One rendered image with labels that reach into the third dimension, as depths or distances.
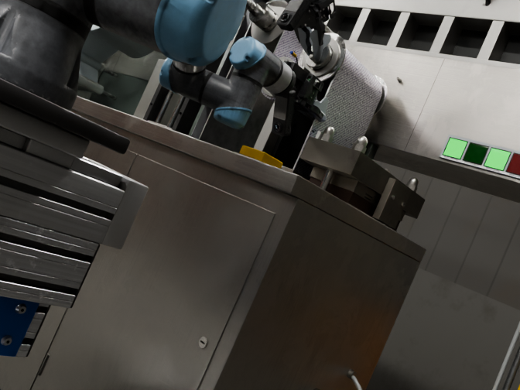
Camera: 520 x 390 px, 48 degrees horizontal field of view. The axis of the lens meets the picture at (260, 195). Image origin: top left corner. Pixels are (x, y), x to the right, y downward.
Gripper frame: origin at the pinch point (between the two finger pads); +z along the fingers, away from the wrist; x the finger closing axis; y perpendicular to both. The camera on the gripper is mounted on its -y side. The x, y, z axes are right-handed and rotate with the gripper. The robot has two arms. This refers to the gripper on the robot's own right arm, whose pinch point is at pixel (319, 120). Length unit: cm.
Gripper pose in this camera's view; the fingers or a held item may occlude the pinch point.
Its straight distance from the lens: 154.6
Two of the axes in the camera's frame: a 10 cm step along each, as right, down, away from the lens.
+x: -7.0, -2.9, 6.5
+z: 5.9, 2.9, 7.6
